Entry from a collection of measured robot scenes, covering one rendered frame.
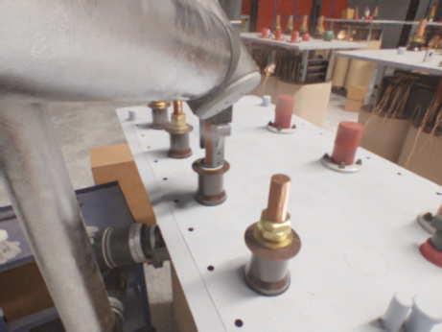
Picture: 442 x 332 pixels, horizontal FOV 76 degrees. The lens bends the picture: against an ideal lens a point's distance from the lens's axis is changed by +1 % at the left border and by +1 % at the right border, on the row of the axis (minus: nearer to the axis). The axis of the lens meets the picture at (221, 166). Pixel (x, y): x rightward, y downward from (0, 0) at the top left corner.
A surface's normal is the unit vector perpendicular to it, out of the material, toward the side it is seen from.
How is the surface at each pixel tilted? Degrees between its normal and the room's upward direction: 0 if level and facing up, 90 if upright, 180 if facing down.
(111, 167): 90
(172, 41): 99
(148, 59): 117
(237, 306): 0
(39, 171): 84
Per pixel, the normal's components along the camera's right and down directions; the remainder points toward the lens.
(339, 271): 0.03, -0.88
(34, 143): 0.81, 0.20
